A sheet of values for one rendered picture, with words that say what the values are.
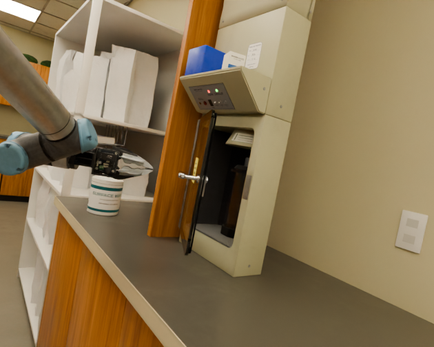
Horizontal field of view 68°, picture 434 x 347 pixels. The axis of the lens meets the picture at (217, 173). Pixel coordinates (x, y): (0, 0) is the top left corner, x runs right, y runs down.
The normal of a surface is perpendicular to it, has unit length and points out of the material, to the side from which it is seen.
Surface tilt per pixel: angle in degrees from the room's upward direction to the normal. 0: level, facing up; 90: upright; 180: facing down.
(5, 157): 99
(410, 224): 90
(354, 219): 90
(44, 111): 118
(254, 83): 90
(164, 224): 90
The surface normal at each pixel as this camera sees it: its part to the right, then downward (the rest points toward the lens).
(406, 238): -0.79, -0.12
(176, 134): 0.58, 0.15
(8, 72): 0.66, 0.63
